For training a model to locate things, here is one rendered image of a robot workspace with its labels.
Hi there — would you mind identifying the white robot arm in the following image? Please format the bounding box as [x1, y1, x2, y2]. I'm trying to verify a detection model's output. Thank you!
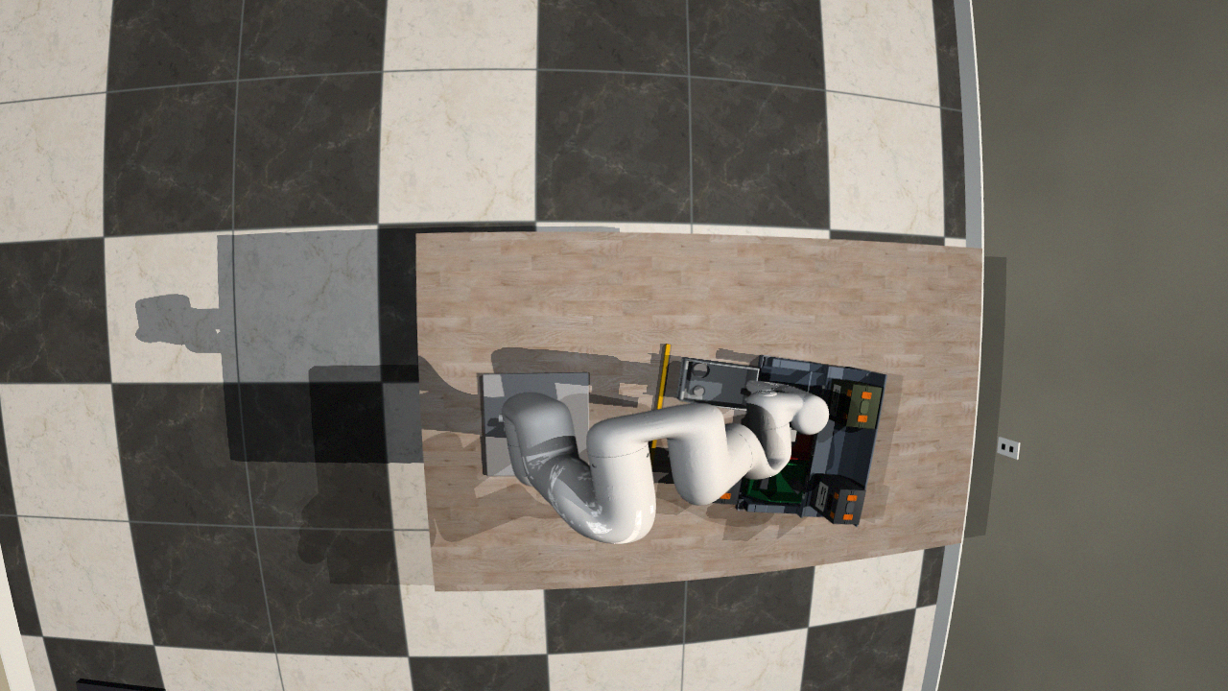
[499, 385, 829, 544]

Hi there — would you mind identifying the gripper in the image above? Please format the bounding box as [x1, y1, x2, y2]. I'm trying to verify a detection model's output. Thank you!
[740, 380, 785, 396]

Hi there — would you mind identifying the red open bin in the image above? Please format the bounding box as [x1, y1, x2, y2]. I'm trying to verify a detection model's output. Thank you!
[790, 434, 814, 461]

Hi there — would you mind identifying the yellow bar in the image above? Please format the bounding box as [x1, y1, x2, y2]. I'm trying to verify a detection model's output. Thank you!
[650, 344, 670, 470]

